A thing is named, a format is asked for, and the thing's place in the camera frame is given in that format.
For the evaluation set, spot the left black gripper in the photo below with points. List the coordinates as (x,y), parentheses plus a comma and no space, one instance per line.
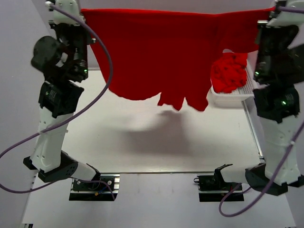
(79,28)

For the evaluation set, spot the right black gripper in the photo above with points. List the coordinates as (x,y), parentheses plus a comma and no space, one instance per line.
(265,30)

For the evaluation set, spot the red t shirt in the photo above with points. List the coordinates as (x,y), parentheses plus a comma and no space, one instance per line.
(170,53)

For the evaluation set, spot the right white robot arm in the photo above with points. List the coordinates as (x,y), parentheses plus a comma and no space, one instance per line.
(278,108)

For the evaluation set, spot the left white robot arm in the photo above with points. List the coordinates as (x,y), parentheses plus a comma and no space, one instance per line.
(57,102)

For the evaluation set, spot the red shirt pile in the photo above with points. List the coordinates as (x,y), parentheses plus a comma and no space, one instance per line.
(228,73)

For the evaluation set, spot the white plastic basket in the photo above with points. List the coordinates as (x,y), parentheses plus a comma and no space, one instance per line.
(236,97)

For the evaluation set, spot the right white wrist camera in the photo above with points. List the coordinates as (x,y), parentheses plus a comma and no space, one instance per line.
(286,13)

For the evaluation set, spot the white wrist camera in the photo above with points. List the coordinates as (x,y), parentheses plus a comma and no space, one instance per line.
(65,11)
(286,13)

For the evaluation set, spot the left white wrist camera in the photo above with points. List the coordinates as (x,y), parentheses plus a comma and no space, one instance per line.
(65,11)

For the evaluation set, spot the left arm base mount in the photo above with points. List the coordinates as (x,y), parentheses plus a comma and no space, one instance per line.
(81,191)

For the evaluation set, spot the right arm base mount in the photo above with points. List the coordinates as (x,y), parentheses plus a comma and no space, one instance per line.
(213,187)

